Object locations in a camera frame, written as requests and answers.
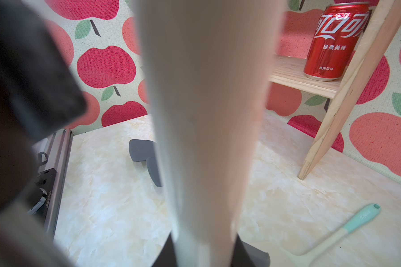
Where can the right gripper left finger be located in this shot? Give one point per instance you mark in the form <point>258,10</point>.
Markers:
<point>166,257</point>

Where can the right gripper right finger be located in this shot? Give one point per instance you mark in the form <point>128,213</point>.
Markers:
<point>240,257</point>

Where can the grey slotted utensil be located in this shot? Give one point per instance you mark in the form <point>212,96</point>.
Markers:
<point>258,257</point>

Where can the white spatula mint handle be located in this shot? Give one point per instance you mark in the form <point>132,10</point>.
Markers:
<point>281,258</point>

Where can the grey spatula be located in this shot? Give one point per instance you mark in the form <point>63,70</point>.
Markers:
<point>153,170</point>

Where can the grey turner mint handle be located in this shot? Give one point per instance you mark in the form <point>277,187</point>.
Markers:
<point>141,150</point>

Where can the white utensil rack stand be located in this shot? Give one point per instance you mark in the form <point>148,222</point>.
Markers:
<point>207,66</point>

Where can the grey spoon dark handle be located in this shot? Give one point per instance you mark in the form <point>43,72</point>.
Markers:
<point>38,96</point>

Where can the red cola can front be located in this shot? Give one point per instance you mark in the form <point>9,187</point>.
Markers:
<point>336,35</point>

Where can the wooden two-tier shelf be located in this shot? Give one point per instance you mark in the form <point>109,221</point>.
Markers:
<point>345,91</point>

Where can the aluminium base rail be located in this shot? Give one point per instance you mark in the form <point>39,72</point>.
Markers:
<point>44,198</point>

